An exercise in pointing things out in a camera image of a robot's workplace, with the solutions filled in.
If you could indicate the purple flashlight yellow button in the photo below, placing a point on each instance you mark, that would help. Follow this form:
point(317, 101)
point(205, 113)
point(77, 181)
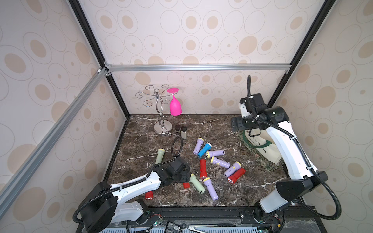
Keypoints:
point(236, 166)

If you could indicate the large red flashlight right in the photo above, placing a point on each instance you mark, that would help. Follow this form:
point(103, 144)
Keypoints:
point(236, 175)

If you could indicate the purple flashlight back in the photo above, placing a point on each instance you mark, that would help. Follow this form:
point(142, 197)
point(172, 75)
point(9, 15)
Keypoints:
point(199, 143)

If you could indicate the black front frame rail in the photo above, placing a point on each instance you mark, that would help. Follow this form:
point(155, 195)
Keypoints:
point(203, 220)

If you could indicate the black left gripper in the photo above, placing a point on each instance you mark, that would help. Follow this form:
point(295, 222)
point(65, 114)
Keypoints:
point(186, 175)

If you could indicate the purple flashlight front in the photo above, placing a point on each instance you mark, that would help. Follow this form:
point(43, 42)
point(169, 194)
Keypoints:
point(208, 183)

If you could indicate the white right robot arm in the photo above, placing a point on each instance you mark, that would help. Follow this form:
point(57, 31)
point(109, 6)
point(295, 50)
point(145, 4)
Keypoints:
point(276, 123)

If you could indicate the green flashlight yellow rim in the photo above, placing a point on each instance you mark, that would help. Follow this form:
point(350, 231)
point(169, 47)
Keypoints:
point(197, 184)

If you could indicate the purple flashlight middle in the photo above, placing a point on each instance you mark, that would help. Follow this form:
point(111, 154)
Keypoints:
point(216, 161)

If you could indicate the small red flashlight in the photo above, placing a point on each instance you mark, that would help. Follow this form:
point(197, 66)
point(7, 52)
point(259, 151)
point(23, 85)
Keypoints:
point(186, 184)

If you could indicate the dark lid jar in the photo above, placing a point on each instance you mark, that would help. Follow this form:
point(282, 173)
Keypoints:
point(177, 128)

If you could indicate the purple flashlight lying sideways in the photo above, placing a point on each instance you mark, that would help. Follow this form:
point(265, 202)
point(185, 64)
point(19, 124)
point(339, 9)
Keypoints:
point(214, 153)

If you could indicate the blue flashlight white rim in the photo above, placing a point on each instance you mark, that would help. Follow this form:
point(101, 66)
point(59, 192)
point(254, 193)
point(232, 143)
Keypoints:
point(206, 147)

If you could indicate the cream tote bag green handles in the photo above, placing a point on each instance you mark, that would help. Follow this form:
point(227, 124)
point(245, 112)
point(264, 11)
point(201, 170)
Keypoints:
point(264, 149)

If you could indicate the chrome glass holder stand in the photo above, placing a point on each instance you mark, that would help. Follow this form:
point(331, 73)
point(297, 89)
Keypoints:
point(154, 96)

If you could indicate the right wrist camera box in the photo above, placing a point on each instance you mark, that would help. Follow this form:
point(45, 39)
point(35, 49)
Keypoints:
point(252, 105)

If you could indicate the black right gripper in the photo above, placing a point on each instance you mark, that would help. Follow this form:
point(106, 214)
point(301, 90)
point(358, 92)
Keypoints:
point(237, 124)

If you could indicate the square jar black lid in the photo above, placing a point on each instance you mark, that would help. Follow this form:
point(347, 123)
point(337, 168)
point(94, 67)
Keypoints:
point(184, 132)

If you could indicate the pink plastic wine glass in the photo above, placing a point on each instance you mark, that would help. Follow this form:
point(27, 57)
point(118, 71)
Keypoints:
point(175, 106)

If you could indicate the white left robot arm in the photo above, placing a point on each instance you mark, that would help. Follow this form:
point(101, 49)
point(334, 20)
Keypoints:
point(112, 203)

